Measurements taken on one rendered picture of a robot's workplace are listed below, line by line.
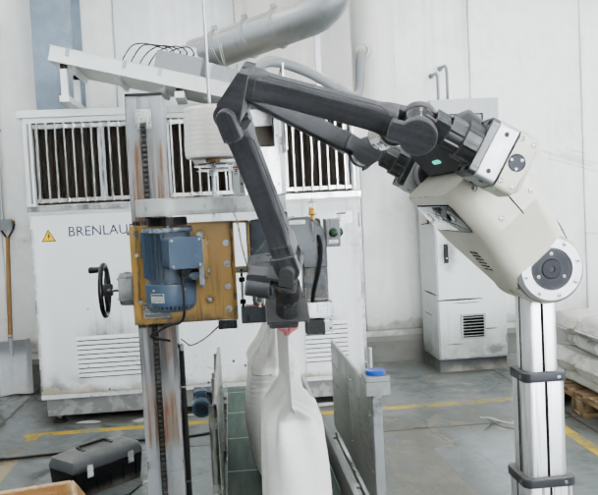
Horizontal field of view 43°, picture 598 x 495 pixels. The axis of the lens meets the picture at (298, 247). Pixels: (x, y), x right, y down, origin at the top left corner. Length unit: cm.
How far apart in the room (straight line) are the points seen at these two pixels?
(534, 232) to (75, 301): 393
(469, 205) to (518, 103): 532
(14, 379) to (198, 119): 453
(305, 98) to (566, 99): 572
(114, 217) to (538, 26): 404
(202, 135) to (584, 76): 538
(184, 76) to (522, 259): 339
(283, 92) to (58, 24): 483
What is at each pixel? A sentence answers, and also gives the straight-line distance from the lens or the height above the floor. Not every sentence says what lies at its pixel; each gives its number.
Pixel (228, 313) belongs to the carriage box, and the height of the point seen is 104.
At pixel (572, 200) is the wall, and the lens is 711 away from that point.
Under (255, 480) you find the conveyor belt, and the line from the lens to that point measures 291.
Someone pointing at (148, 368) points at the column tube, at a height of 87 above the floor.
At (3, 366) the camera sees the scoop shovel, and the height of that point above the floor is 23.
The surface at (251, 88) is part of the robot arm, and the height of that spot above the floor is 161.
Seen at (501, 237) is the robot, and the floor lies 128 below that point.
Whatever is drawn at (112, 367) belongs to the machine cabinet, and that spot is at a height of 36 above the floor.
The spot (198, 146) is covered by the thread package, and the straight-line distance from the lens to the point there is 223.
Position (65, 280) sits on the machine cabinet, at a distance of 527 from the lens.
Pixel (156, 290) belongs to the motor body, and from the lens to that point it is 224.
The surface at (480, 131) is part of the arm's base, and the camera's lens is 154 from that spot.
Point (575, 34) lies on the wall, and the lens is 728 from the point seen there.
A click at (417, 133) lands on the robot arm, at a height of 150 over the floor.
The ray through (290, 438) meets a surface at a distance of 203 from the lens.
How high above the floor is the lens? 137
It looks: 3 degrees down
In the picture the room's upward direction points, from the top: 3 degrees counter-clockwise
